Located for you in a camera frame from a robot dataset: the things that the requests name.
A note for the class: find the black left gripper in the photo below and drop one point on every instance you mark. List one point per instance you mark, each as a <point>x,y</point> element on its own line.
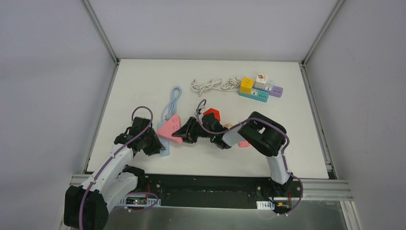
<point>152,142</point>

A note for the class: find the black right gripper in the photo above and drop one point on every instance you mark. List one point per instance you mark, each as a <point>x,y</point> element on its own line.
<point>193,130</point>

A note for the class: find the pink power strip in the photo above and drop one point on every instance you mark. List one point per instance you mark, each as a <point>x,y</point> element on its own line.
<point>167,128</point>

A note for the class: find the red cube socket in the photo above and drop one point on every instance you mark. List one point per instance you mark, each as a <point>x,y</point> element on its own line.
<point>213,111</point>

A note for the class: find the pink plug adapter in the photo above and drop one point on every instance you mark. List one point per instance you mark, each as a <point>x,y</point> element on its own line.
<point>244,144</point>

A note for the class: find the beige cube socket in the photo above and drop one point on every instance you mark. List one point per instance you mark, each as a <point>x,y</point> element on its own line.
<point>227,126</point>

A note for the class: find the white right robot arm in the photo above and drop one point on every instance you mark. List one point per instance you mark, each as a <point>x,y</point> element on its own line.
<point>265,135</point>

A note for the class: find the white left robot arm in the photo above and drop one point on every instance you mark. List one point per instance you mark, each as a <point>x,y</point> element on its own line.
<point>88,205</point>

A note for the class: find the yellow cube socket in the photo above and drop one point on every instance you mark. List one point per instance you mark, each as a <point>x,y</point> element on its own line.
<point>246,85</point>

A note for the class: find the white cube socket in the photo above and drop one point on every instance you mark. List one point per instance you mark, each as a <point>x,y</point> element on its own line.
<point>261,81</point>

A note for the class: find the teal power strip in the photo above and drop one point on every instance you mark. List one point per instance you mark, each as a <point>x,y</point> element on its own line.
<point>257,95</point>

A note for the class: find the purple power strip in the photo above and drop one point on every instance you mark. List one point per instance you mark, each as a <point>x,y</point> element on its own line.
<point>273,90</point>

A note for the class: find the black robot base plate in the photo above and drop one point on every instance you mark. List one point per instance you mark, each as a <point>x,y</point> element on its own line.
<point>211,191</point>

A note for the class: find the aluminium frame rail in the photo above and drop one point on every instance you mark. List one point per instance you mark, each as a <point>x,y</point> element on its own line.
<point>100,30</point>

